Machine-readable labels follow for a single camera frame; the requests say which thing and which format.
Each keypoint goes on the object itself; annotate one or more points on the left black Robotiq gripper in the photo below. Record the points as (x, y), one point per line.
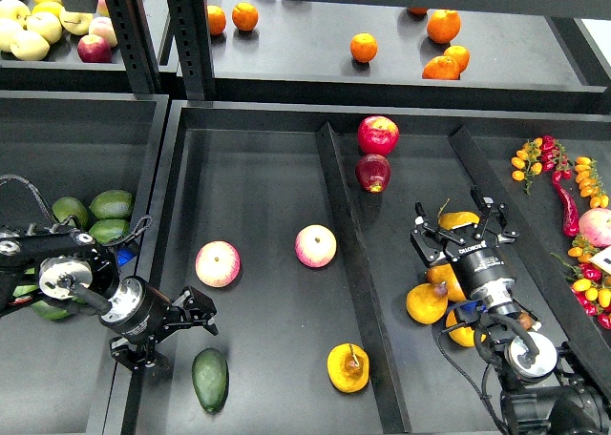
(141, 315)

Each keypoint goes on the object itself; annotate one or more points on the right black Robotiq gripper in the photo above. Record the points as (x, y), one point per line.
(477, 261)

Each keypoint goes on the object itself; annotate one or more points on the dark green avocado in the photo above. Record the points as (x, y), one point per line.
(210, 379)

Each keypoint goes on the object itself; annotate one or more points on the yellow pear with stem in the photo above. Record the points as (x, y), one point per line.
(348, 367)

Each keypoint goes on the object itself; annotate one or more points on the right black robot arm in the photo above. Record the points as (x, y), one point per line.
(543, 389)

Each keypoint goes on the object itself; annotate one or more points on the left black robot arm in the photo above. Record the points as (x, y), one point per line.
(65, 266)

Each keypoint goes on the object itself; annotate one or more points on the yellow pear upper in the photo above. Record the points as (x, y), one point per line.
(453, 219)

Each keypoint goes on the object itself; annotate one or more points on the yellow pear middle pile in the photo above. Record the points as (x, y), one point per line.
(444, 274)

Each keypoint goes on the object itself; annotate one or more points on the yellow pear pile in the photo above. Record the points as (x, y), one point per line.
(444, 274)
(426, 303)

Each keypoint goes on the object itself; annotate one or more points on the yellow pear left pile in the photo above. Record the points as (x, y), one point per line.
(426, 303)

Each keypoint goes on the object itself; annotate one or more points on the yellow pear brown end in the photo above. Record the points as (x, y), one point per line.
(525, 321)

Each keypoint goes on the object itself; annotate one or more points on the green avocado lower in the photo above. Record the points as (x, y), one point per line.
(48, 312)

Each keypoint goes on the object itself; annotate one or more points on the green avocado top right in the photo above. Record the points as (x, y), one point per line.
(109, 204)

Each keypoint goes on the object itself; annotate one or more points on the green avocado top left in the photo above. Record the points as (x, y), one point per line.
(66, 207)

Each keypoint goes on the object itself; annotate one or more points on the pink apple left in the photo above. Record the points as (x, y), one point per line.
(217, 263)

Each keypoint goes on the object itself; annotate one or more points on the pink apple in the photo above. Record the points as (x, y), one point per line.
(217, 263)
(315, 246)

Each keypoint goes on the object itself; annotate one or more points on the dark red apple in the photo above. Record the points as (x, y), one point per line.
(373, 173)

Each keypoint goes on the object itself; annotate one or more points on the red chili pepper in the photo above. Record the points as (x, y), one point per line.
(570, 225)

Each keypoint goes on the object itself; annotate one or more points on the cherry tomato vine left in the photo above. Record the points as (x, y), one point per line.
(544, 154)

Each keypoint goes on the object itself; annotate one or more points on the bright red apple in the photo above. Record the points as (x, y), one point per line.
(377, 135)

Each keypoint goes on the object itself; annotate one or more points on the pink apple right edge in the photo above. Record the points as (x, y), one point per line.
(594, 225)

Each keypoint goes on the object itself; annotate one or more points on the yellow cherry tomato vine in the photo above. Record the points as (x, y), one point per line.
(589, 182)

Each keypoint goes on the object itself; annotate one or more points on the mixed cherry tomatoes lower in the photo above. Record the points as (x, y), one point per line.
(589, 283)

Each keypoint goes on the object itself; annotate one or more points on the white price label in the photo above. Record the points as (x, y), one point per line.
(602, 259)

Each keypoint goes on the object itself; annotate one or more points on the pink apple centre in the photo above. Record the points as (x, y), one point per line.
(315, 246)

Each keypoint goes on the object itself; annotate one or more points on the orange fruit front right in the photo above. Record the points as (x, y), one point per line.
(441, 67)

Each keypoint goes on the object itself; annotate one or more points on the orange fruit right small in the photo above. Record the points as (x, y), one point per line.
(460, 54)

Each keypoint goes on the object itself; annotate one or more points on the large orange fruit top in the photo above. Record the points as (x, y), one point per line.
(443, 26)

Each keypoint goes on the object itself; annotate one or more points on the orange fruit centre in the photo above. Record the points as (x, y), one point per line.
(363, 47)

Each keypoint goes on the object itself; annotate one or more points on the red apple upper shelf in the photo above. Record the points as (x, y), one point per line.
(93, 48)

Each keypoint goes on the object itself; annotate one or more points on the peach pink apple shelf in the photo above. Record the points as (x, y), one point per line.
(103, 26)

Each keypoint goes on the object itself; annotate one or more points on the orange fruit far left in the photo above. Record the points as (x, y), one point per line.
(216, 20)

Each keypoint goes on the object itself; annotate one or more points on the pale yellow apple front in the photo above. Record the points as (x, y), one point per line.
(29, 46)

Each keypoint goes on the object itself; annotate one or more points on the pale yellow apple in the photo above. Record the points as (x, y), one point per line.
(46, 24)
(29, 46)

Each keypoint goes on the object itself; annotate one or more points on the pale yellow apple stem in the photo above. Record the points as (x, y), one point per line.
(77, 23)

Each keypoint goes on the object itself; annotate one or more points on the pale yellow apple middle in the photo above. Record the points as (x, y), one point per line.
(46, 24)

